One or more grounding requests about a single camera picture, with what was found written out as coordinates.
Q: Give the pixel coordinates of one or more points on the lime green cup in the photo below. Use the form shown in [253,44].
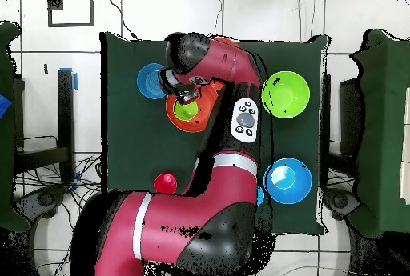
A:
[185,112]

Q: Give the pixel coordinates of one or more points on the orange bowl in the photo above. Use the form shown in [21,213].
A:
[205,109]
[227,41]

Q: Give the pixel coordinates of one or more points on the small blue bowl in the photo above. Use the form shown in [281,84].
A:
[147,80]

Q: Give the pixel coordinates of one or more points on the green bowl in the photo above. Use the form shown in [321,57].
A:
[285,95]

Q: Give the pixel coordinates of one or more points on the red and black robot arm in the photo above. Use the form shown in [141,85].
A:
[208,199]

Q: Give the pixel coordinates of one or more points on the dark green tablecloth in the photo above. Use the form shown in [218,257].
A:
[134,144]

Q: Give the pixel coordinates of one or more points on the red cup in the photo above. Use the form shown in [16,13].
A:
[165,184]

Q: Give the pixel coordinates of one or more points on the light blue cup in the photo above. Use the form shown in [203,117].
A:
[260,196]

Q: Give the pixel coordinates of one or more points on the large blue bowl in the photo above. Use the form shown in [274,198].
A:
[298,189]

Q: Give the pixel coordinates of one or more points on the blue flat piece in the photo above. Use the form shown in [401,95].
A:
[4,105]

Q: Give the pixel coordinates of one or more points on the green cloth side table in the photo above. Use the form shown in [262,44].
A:
[384,128]
[6,160]

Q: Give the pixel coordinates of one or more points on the black metal frame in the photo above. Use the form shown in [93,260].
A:
[65,112]

